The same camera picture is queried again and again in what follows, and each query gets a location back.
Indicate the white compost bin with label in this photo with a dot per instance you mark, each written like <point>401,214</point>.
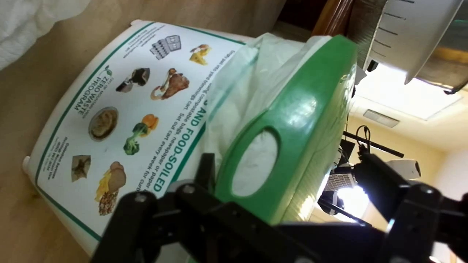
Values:
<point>96,161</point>

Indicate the grey striped kitchen towel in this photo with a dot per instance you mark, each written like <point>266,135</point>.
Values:
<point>414,34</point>

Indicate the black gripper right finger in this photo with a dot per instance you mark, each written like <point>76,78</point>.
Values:
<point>418,220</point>

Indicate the crumpled white tissue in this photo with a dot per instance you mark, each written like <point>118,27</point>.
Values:
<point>29,22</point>

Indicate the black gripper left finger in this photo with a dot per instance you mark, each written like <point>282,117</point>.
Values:
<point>194,228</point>

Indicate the green plastic bin lid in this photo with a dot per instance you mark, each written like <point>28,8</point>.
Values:
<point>307,117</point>

